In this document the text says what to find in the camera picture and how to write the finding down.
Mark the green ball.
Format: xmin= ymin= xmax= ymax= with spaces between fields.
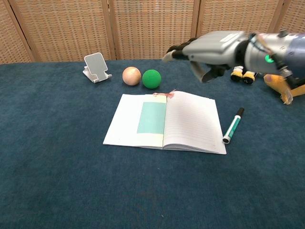
xmin=142 ymin=69 xmax=162 ymax=90

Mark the dark teal table cloth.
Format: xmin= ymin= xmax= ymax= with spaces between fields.
xmin=0 ymin=56 xmax=305 ymax=229

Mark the black white plush toy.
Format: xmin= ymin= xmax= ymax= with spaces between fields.
xmin=230 ymin=66 xmax=258 ymax=84

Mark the yellow plush toy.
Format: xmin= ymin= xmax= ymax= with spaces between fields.
xmin=263 ymin=73 xmax=305 ymax=105

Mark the green white marker pen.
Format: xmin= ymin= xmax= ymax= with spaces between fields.
xmin=222 ymin=107 xmax=245 ymax=145

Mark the light blue white tasselled bookmark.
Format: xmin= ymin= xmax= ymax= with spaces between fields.
xmin=136 ymin=89 xmax=177 ymax=138

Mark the woven rattan folding screen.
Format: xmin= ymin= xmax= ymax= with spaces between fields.
xmin=0 ymin=0 xmax=305 ymax=64

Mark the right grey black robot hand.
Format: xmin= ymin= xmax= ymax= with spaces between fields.
xmin=163 ymin=31 xmax=251 ymax=83

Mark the peach coloured ball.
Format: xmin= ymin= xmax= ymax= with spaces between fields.
xmin=122 ymin=66 xmax=142 ymax=86

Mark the lined white notebook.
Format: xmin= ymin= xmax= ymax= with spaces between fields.
xmin=102 ymin=90 xmax=227 ymax=155

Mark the white folding phone stand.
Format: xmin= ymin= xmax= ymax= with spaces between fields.
xmin=82 ymin=52 xmax=112 ymax=84

